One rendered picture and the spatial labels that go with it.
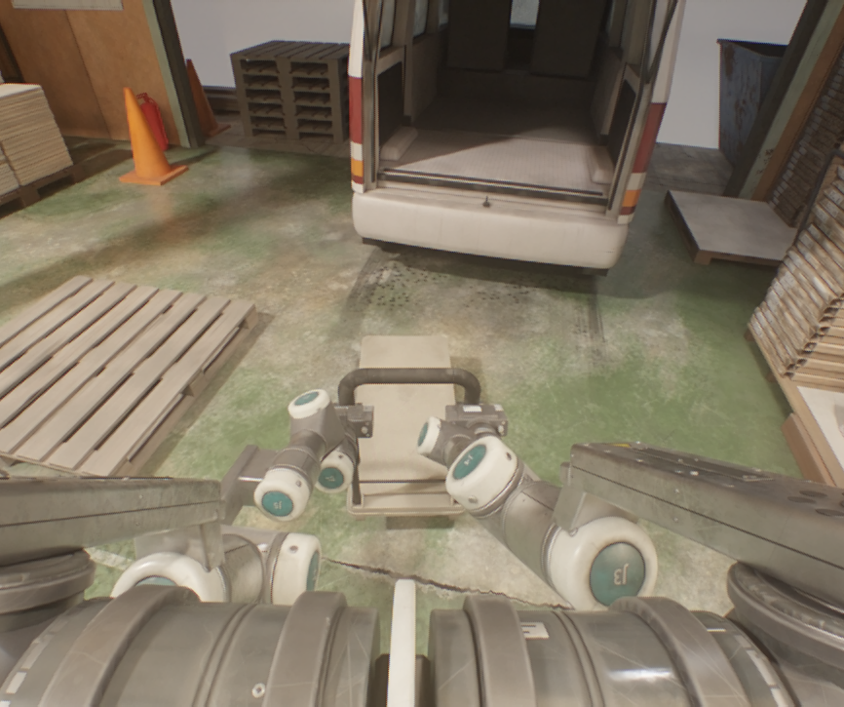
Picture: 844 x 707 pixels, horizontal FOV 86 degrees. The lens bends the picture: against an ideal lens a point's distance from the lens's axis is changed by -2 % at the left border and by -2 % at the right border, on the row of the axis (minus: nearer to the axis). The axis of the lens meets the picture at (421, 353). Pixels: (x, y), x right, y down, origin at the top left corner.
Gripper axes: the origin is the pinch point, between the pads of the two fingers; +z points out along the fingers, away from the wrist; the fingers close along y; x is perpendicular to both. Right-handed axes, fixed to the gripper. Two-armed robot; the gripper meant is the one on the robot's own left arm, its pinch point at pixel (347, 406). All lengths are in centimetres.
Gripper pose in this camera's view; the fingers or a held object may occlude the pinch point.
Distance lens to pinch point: 119.7
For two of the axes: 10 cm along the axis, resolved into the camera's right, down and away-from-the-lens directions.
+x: 0.2, -9.4, -3.5
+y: 10.0, 0.0, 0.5
